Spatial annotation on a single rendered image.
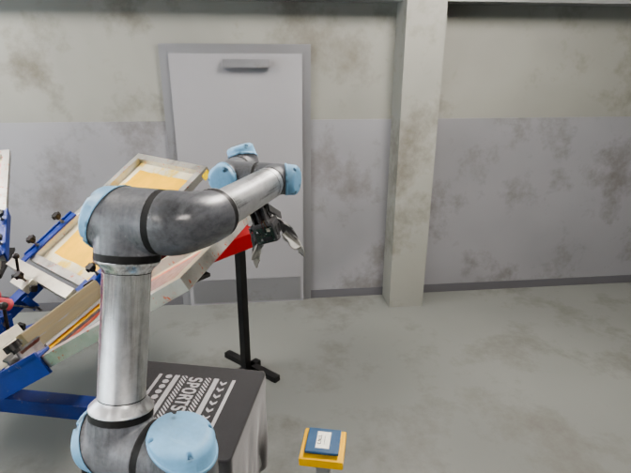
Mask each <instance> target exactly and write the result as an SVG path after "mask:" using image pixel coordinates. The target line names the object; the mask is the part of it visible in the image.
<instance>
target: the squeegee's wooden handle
mask: <svg viewBox="0 0 631 473"><path fill-rule="evenodd" d="M99 299H100V285H99V283H98V282H97V281H96V280H94V281H92V282H90V283H89V284H88V285H86V286H85V287H83V288H82V289H81V290H79V291H78V292H77V293H75V294H74V295H73V296H71V297H70V298H68V299H67V300H65V301H64V302H63V303H61V304H60V305H59V306H57V307H56V308H55V309H53V310H52V311H50V312H49V313H47V314H46V315H45V316H43V317H42V318H41V319H39V320H38V321H37V322H36V323H35V324H33V325H32V326H31V327H29V328H28V329H26V330H25V331H23V332H22V333H21V334H19V335H18V336H17V337H16V339H19V340H20V341H21V342H22V347H24V346H25V345H26V344H28V343H29V342H30V341H32V340H33V339H34V338H36V337H37V336H39V340H40V341H41V342H42V343H43V344H45V343H47V342H48V341H49V340H50V339H52V338H53V336H54V335H56V334H57V333H58V332H59V331H61V330H62V329H63V328H64V327H66V326H67V325H68V324H69V323H71V322H72V321H73V320H74V319H75V318H77V317H78V316H79V315H80V314H82V313H83V312H84V311H86V310H87V309H88V308H89V307H90V306H92V305H93V304H94V303H95V302H97V301H98V300H99Z"/></svg>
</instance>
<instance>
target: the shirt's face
mask: <svg viewBox="0 0 631 473"><path fill-rule="evenodd" d="M158 374H175V375H186V376H196V377H206V378H217V379H227V380H237V383H236V385H235V386H234V388H233V390H232V392H231V394H230V396H229V398H228V400H227V402H226V405H225V407H224V409H223V412H222V414H221V415H220V417H219V419H218V421H217V423H216V425H215V428H214V433H215V437H216V440H217V444H218V459H222V460H226V459H228V458H229V457H230V455H231V453H232V450H233V448H234V446H235V444H236V441H237V439H238V436H239V432H240V430H241V427H242V425H243V423H244V421H245V419H246V416H247V414H248V411H249V409H250V406H251V404H252V401H253V399H254V396H255V393H256V391H257V389H258V386H259V384H260V381H261V379H262V376H263V374H264V373H263V372H260V371H250V370H239V369H228V368H218V367H208V366H196V365H186V364H175V363H164V362H154V361H148V362H147V376H146V389H147V388H148V387H149V386H150V384H151V383H152V382H153V380H154V379H155V378H156V376H157V375H158Z"/></svg>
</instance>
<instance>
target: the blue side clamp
mask: <svg viewBox="0 0 631 473"><path fill-rule="evenodd" d="M49 349H50V347H49V346H46V347H44V348H43V349H41V350H39V351H38V352H34V353H32V354H30V355H29V356H27V357H25V358H24V359H21V360H19V361H18V362H16V363H14V364H12V365H11V366H9V367H7V368H6V369H5V370H3V371H1V372H0V401H2V400H4V399H5V398H7V397H8V396H10V395H12V394H13V393H15V392H17V391H19V390H21V389H23V388H25V387H27V386H29V385H31V384H32V383H34V382H36V381H38V380H40V379H41V378H42V377H44V376H46V375H48V374H50V373H51V372H52V370H51V369H50V368H49V366H48V365H47V364H46V363H45V362H44V360H43V359H42V358H41V356H42V355H43V354H44V353H45V352H47V351H48V350H49Z"/></svg>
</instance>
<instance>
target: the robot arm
mask: <svg viewBox="0 0 631 473"><path fill-rule="evenodd" d="M227 156H228V160H225V161H223V162H219V163H218V164H216V166H214V167H213V168H212V169H211V170H210V171H209V173H208V183H209V185H210V187H211V188H210V189H205V190H203V191H175V190H162V189H151V188H139V187H132V186H129V185H119V186H104V187H101V188H99V189H97V190H95V191H93V192H92V193H91V195H90V197H87V199H86V200H85V202H84V204H83V206H82V208H81V211H80V214H79V219H78V230H79V234H80V237H82V238H83V242H84V243H85V244H86V245H88V246H89V247H91V248H93V254H92V261H93V262H94V263H95V264H96V265H97V266H98V267H99V268H100V270H101V281H100V330H99V355H98V381H97V398H96V399H94V400H93V401H92V402H91V403H90V404H89V405H88V407H87V410H86V411H85V412H84V413H83V415H82V416H81V417H80V418H79V419H78V421H77V423H76V424H77V429H74V430H73V433H72V437H71V443H70V448H71V455H72V458H73V460H74V462H75V464H76V465H77V466H78V467H79V468H81V469H82V470H83V471H85V472H88V473H219V466H218V444H217V440H216V437H215V433H214V430H213V427H212V425H211V424H210V423H209V421H208V420H207V419H205V418H204V417H202V416H201V415H199V414H196V413H193V412H190V411H177V413H176V414H173V413H172V412H171V413H167V414H165V415H163V416H161V417H159V418H158V419H155V418H154V402H153V400H152V399H151V398H150V397H149V396H148V395H147V394H146V376H147V355H148V335H149V316H150V296H151V275H152V270H153V269H154V268H155V267H156V266H157V265H158V264H159V263H160V262H161V259H162V255H165V256H176V255H183V254H188V253H191V252H197V251H199V250H202V249H204V248H206V247H209V246H211V245H213V244H215V243H217V242H219V241H221V240H223V239H224V238H226V237H228V236H229V235H231V234H232V233H233V232H234V231H235V230H236V228H237V227H238V224H239V222H240V221H242V220H243V219H245V218H246V217H248V216H249V215H250V217H251V220H252V223H253V224H252V225H251V227H250V228H249V232H250V235H251V240H252V244H253V249H252V253H253V254H252V258H251V259H252V260H254V265H255V267H256V268H258V265H259V262H260V254H261V249H262V248H263V246H264V244H267V243H271V242H274V241H277V240H279V239H280V238H281V235H280V232H281V230H282V232H283V233H282V237H283V240H284V241H286V242H288V244H289V246H290V247H291V248H292V249H293V250H298V251H299V253H300V254H301V255H302V256H303V257H305V251H304V248H303V247H302V245H301V243H300V240H299V238H298V236H297V234H296V233H295V231H294V229H293V228H292V227H291V226H290V225H289V224H288V223H286V222H284V221H283V220H282V215H281V211H280V210H278V209H276V208H275V207H273V206H271V205H270V204H268V202H270V201H271V200H273V199H274V198H276V197H277V196H279V195H280V194H285V195H295V194H297V193H298V192H299V190H300V184H301V172H300V168H299V166H297V165H294V164H287V163H269V162H259V160H258V156H257V154H256V152H255V150H254V146H253V144H251V143H245V144H242V145H236V146H234V147H231V148H229V149H228V150H227ZM252 232H253V233H252Z"/></svg>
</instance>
